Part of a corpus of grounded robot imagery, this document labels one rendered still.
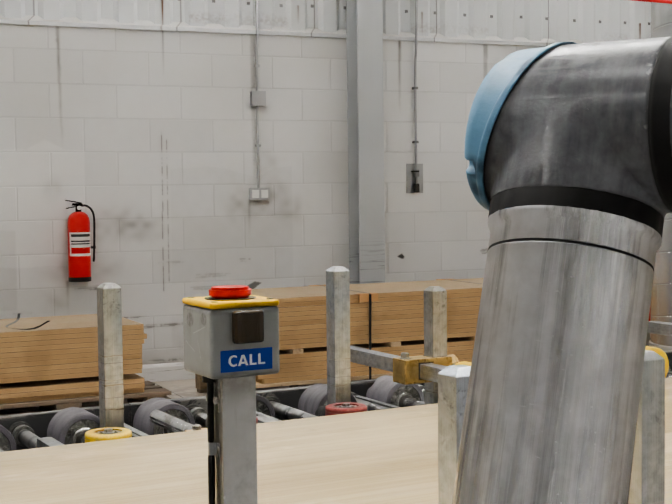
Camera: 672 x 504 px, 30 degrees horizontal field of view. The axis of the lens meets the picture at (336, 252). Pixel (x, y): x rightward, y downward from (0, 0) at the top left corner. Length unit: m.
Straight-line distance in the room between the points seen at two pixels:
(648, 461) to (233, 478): 0.51
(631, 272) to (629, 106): 0.10
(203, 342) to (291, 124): 7.82
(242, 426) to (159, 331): 7.49
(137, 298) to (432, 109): 2.65
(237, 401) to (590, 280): 0.47
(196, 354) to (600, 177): 0.49
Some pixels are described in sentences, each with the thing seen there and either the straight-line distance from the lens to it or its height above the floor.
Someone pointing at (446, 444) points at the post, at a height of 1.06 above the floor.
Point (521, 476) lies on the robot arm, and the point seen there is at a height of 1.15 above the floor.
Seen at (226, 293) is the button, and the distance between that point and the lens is 1.15.
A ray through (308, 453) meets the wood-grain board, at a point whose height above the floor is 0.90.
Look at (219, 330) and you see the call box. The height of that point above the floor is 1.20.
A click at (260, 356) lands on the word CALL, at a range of 1.15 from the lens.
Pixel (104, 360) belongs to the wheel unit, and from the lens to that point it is 2.27.
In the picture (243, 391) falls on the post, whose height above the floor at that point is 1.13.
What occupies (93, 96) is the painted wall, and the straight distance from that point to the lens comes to 8.52.
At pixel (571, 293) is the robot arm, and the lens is 0.79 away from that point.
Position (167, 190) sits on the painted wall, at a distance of 8.63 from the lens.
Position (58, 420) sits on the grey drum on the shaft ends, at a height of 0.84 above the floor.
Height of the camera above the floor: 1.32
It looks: 3 degrees down
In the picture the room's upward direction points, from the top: 1 degrees counter-clockwise
